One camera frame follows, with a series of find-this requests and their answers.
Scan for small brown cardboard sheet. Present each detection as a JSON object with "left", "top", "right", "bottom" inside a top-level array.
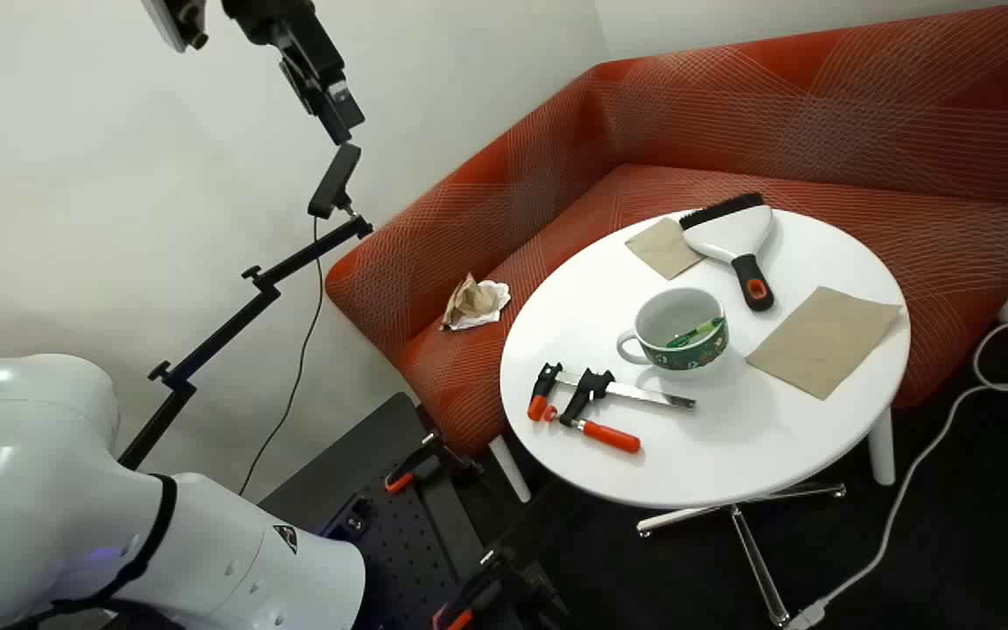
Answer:
[{"left": 628, "top": 218, "right": 700, "bottom": 282}]

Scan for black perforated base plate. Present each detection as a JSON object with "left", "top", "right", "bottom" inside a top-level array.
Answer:
[{"left": 264, "top": 394, "right": 482, "bottom": 630}]

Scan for red orange sofa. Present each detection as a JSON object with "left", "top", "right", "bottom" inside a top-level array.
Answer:
[{"left": 327, "top": 4, "right": 1008, "bottom": 454}]

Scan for white power cable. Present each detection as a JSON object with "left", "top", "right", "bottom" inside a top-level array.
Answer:
[{"left": 783, "top": 312, "right": 1008, "bottom": 630}]

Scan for orange clamp on base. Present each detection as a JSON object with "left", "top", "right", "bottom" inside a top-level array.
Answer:
[{"left": 382, "top": 433, "right": 451, "bottom": 495}]

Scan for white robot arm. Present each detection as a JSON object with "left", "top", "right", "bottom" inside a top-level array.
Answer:
[{"left": 0, "top": 354, "right": 369, "bottom": 630}]

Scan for black hanging cable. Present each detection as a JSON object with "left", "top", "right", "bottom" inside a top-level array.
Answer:
[{"left": 236, "top": 215, "right": 332, "bottom": 500}]

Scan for metal tripod stand legs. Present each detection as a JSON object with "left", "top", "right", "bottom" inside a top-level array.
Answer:
[{"left": 634, "top": 485, "right": 847, "bottom": 630}]

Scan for crumpled paper wrapper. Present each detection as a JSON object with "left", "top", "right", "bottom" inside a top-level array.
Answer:
[{"left": 440, "top": 277, "right": 511, "bottom": 332}]

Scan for putty scraper black handle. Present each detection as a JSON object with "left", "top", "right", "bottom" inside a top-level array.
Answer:
[{"left": 681, "top": 193, "right": 773, "bottom": 312}]

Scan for white round table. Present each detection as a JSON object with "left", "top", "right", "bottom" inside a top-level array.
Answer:
[{"left": 500, "top": 211, "right": 909, "bottom": 510}]

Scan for black camera on stand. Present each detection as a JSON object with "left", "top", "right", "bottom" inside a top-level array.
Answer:
[{"left": 140, "top": 0, "right": 364, "bottom": 218}]

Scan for large brown cardboard sheet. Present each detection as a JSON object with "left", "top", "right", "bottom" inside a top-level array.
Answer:
[{"left": 745, "top": 289, "right": 899, "bottom": 398}]

